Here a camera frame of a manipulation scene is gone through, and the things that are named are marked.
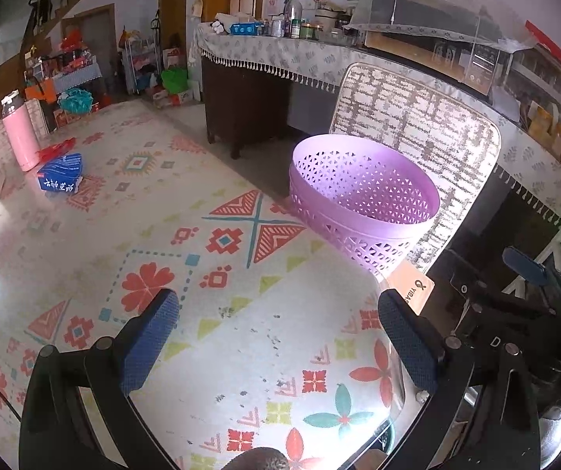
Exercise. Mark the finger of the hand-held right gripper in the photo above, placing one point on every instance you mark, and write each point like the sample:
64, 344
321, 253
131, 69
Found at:
525, 265
410, 285

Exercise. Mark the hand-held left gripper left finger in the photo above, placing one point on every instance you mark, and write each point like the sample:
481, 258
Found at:
150, 338

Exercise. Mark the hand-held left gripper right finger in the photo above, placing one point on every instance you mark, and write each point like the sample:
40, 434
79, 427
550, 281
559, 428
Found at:
408, 342

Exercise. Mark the purple plastic basket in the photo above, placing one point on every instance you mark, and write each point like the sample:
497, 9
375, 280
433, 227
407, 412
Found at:
359, 235

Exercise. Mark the dark round object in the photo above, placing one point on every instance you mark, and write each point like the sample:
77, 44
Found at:
258, 459

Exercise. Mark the blue and white packet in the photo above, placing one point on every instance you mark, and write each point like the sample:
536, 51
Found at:
60, 174

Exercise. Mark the red crumpled wrapper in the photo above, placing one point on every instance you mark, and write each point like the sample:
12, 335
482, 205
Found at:
57, 149

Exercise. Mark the pink thermos bottle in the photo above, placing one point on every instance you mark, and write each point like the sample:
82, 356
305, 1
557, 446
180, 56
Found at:
20, 137

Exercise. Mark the dark wooden sideboard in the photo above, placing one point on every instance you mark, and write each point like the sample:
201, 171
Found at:
246, 103

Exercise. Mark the teal bag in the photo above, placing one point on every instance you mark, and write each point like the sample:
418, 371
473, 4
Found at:
76, 100

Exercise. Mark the green bag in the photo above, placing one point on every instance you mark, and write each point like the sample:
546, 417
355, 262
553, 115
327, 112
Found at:
175, 81

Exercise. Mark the sideboard with lace cloth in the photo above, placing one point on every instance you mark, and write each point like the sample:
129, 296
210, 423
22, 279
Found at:
285, 58

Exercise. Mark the orange bag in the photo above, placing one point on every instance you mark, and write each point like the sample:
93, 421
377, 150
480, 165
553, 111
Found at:
40, 93

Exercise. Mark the white storage rack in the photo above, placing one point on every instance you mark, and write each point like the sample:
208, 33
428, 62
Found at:
138, 63

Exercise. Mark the table with checkered cloth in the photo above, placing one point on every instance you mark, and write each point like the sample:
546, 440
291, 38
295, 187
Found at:
79, 72

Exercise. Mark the clear plastic bottle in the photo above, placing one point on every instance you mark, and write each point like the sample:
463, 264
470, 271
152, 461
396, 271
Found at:
295, 19

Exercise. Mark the blue wipes pack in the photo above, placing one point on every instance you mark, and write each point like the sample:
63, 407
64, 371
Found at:
242, 28

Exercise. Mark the wooden door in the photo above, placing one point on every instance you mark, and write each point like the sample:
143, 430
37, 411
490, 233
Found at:
97, 34

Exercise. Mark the white metal frame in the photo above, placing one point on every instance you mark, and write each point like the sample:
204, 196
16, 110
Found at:
554, 249

